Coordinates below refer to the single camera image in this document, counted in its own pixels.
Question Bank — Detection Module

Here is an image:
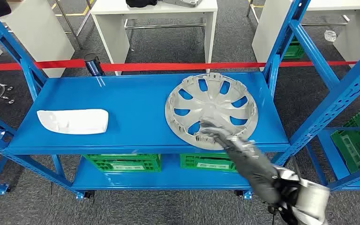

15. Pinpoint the grey flat device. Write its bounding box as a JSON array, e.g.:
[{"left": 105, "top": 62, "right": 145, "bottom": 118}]
[{"left": 163, "top": 0, "right": 203, "bottom": 8}]

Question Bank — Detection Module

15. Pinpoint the grey plastic wheel cover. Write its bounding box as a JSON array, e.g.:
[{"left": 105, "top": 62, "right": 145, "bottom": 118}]
[{"left": 165, "top": 72, "right": 259, "bottom": 151}]

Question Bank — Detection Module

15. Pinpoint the black barrier post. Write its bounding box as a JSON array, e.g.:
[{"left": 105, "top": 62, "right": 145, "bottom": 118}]
[{"left": 83, "top": 52, "right": 105, "bottom": 77}]

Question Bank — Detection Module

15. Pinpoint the clear plastic object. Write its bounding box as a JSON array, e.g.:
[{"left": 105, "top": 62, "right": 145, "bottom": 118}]
[{"left": 324, "top": 30, "right": 337, "bottom": 43}]

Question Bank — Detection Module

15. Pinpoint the steel table leg frame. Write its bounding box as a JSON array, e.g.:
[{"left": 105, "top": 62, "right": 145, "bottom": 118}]
[{"left": 54, "top": 0, "right": 94, "bottom": 50}]

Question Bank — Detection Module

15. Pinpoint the black bag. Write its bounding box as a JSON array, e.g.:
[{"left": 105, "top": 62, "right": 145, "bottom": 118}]
[{"left": 125, "top": 0, "right": 158, "bottom": 8}]

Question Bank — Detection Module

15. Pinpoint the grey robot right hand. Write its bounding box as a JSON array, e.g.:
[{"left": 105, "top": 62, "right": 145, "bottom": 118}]
[{"left": 199, "top": 119, "right": 256, "bottom": 156}]

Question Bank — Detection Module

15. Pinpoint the white plastic mirror cover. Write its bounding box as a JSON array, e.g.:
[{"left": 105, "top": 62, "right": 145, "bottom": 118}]
[{"left": 37, "top": 108, "right": 109, "bottom": 135}]

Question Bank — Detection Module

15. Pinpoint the white table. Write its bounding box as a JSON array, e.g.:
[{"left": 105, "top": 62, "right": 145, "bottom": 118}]
[
  {"left": 251, "top": 0, "right": 360, "bottom": 72},
  {"left": 0, "top": 0, "right": 75, "bottom": 78},
  {"left": 90, "top": 0, "right": 218, "bottom": 76}
]

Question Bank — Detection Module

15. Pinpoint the red barrier belt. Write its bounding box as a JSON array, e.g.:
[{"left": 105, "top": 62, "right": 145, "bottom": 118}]
[{"left": 0, "top": 59, "right": 358, "bottom": 73}]

